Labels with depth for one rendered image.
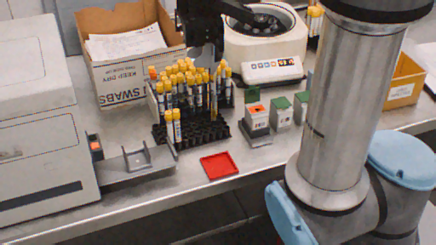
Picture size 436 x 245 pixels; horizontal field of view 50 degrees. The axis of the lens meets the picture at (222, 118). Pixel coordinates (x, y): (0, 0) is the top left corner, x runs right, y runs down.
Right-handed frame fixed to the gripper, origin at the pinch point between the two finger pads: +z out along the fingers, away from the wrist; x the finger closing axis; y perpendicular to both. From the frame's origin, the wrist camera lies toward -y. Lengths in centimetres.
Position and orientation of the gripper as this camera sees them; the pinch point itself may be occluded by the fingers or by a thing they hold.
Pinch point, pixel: (214, 67)
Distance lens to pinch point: 104.0
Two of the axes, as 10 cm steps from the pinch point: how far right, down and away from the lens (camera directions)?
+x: 3.7, 6.0, -7.0
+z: -0.1, 7.6, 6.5
